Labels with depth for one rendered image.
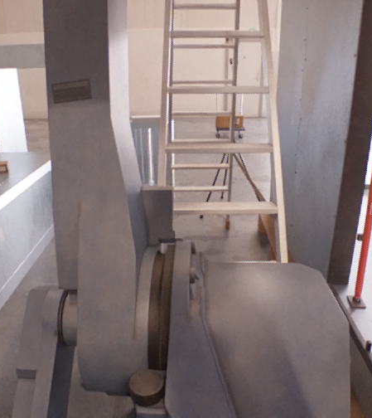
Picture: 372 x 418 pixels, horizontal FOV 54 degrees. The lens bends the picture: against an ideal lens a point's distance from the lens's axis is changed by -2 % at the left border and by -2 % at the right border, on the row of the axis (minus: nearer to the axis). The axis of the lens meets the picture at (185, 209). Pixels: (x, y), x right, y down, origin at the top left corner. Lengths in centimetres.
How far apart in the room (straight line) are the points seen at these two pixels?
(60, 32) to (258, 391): 66
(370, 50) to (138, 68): 999
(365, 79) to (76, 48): 121
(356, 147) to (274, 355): 118
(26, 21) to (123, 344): 1189
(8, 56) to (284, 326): 348
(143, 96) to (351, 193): 997
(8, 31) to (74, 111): 1190
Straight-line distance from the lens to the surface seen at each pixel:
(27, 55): 376
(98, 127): 69
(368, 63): 166
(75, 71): 70
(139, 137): 433
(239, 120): 790
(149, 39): 1135
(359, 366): 162
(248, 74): 1128
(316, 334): 70
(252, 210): 141
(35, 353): 85
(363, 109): 167
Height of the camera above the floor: 133
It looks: 21 degrees down
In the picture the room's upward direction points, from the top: straight up
